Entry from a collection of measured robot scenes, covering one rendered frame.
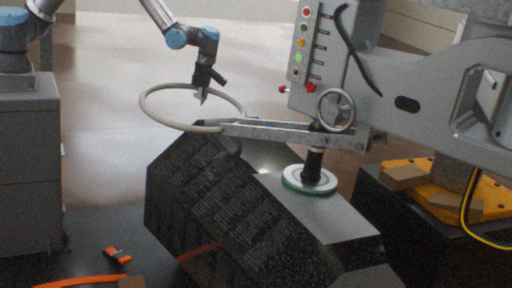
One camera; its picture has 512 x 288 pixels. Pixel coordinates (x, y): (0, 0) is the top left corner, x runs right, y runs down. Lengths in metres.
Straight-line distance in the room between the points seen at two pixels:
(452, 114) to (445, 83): 0.10
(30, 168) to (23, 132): 0.19
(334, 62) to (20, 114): 1.44
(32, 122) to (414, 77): 1.67
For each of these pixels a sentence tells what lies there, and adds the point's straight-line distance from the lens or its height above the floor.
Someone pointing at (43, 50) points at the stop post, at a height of 0.75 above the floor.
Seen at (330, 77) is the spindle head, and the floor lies 1.27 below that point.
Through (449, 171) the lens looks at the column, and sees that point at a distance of 2.24.
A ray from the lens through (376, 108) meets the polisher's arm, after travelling 1.62.
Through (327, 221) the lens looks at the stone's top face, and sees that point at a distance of 1.73.
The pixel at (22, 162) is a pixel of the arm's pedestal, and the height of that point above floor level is 0.54.
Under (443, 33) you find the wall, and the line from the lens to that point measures 9.62.
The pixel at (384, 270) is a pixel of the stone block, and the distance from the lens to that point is 1.72.
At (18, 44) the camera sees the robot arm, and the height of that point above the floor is 1.06.
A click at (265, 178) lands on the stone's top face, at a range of 1.91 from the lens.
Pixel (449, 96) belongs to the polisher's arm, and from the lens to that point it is 1.53.
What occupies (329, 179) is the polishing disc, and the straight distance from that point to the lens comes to 1.94.
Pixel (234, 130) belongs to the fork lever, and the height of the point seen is 0.91.
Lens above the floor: 1.69
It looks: 24 degrees down
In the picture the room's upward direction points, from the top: 9 degrees clockwise
